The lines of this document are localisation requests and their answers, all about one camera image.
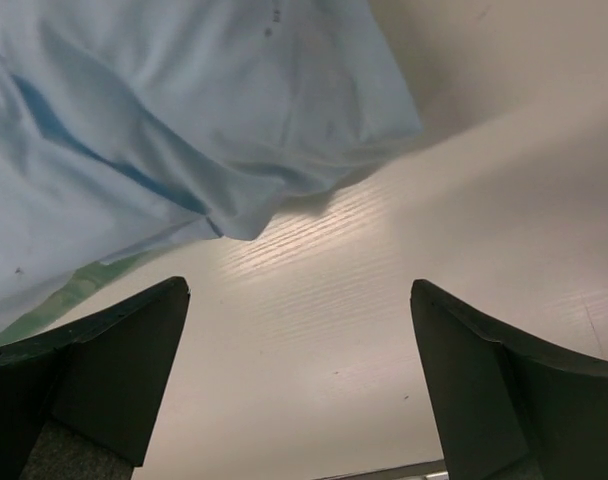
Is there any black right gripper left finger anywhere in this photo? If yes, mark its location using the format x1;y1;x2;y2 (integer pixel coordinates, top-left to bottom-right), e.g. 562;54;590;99
0;277;190;479

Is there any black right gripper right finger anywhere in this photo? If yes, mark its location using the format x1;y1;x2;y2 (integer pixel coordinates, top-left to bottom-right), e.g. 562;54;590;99
410;280;608;479

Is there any light blue pillowcase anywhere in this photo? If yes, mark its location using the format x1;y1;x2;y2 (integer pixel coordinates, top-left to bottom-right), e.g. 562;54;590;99
0;1;421;333

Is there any aluminium table edge rail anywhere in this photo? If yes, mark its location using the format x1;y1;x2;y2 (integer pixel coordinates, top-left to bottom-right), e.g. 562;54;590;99
322;459;447;480

